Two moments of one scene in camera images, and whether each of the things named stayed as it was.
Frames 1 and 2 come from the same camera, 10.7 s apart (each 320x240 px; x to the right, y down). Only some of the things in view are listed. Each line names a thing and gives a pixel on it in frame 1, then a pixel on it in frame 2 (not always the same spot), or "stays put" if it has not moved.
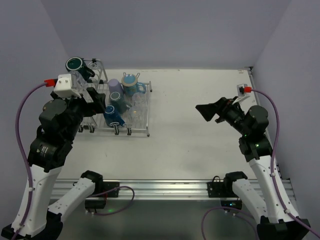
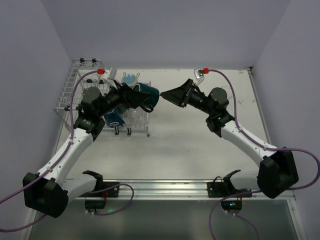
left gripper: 92,99 → 125,92
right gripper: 220,110 → 187,92
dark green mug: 77,63 → 152,100
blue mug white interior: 112,119 stays put
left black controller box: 95,204 stays put
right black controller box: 234,204 stays put
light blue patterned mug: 130,83 stays put
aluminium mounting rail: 149,189 stays put
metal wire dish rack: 127,104 stays put
